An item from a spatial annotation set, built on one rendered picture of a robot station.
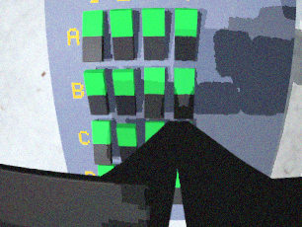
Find grey-blue switch panel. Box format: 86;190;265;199
44;0;297;177

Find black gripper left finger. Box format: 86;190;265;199
0;120;180;227

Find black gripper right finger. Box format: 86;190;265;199
178;121;302;227

